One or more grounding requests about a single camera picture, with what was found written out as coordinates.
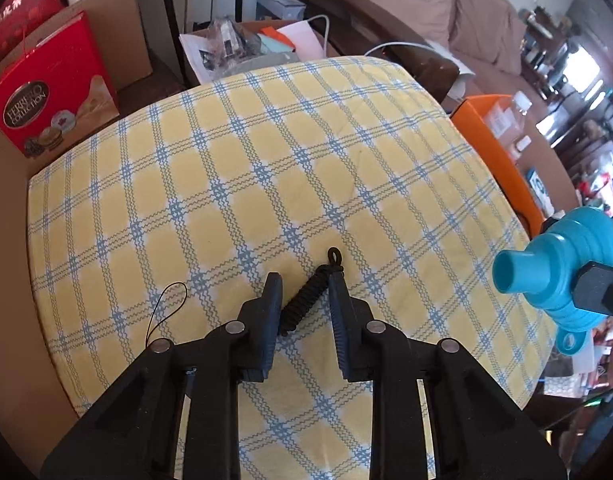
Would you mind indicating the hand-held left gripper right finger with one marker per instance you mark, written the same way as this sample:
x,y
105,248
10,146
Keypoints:
x,y
344,330

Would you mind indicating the red chocolate box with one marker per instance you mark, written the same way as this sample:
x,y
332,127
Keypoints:
x,y
56,90

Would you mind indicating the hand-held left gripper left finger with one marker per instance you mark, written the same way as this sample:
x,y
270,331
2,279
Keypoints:
x,y
264,335

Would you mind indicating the brown cardboard carton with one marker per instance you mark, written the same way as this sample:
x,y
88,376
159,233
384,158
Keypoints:
x,y
121,25

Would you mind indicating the orange box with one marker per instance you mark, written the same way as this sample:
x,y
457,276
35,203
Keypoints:
x,y
491,160

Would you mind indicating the cluttered shelf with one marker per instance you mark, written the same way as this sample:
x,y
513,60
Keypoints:
x,y
576,85

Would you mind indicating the small white blue box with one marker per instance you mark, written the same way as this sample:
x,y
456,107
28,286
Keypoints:
x,y
279,6

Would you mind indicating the teal collapsible funnel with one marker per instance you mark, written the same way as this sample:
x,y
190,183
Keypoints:
x,y
556,270

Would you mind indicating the open box with papers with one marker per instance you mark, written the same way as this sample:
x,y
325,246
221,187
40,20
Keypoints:
x,y
236,45

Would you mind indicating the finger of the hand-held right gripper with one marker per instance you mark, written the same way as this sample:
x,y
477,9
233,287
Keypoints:
x,y
603,290

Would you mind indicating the red gift bag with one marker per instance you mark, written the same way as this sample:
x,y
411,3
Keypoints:
x,y
16,10

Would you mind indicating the yellow plaid tablecloth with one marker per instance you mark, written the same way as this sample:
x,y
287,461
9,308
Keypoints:
x,y
286,175

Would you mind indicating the clear plastic bottle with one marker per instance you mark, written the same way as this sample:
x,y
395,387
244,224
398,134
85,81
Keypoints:
x,y
511,115

